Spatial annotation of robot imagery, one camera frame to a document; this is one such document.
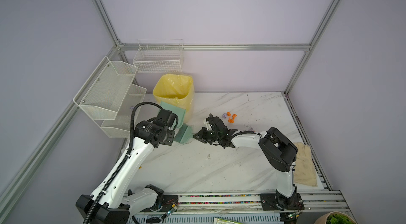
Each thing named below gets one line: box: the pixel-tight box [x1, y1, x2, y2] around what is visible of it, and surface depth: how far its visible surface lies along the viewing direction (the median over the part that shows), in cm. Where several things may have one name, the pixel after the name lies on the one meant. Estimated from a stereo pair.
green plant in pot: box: [314, 211, 358, 224], surface depth 63 cm
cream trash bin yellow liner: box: [152, 73, 195, 124], surface depth 97 cm
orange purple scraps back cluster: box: [222, 111, 238, 124], surface depth 109 cm
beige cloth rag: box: [293, 142, 318, 188], surface depth 86 cm
